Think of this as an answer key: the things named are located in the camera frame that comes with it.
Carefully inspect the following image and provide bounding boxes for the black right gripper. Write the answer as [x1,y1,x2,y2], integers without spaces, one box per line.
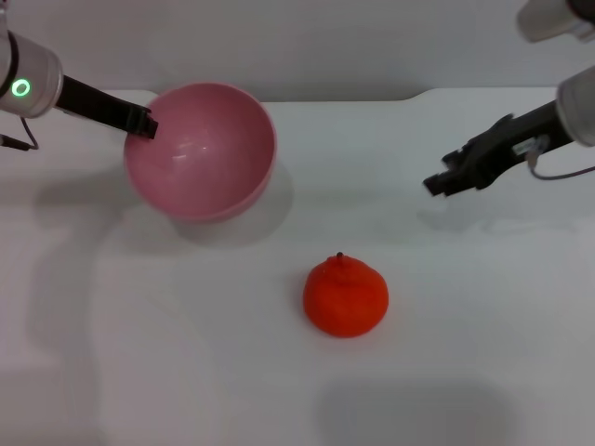
[421,98,574,198]

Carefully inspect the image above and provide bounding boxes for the orange toy fruit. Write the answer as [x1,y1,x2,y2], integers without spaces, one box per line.
[302,251,390,339]

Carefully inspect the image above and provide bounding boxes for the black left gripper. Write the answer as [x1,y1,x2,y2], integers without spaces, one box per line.
[52,73,160,140]

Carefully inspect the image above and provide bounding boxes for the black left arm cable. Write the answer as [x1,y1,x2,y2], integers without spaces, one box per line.
[0,115,41,152]

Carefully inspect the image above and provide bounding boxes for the pink plastic bowl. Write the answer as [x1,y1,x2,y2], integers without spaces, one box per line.
[123,82,279,224]

